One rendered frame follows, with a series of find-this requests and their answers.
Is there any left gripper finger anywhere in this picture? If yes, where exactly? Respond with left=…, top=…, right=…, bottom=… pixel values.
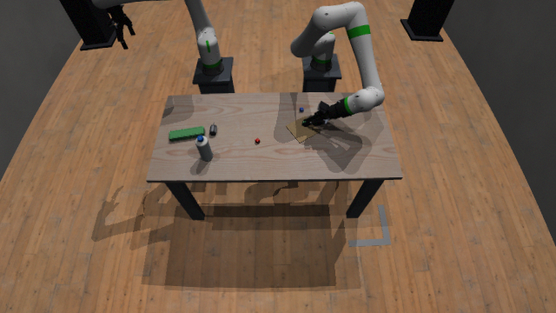
left=303, top=113, right=330, bottom=127
left=303, top=111, right=322, bottom=121

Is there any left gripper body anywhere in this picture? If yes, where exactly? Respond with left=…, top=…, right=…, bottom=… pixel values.
left=323, top=103, right=340, bottom=121

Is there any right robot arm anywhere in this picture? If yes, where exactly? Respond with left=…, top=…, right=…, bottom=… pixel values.
left=91, top=0, right=224, bottom=77

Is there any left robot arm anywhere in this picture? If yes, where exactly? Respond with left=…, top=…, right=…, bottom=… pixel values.
left=290, top=2, right=385, bottom=118

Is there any white plastic bottle with blue cap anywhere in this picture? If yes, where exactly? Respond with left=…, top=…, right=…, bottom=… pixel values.
left=195, top=136, right=213, bottom=161

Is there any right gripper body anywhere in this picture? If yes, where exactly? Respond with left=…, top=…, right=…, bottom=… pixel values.
left=110, top=10, right=125, bottom=27

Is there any tan square mat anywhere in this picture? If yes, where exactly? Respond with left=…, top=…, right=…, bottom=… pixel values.
left=286, top=116, right=320, bottom=143

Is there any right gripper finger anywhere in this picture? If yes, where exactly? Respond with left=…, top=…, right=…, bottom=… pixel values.
left=123, top=13, right=135, bottom=36
left=114, top=22, right=128, bottom=50

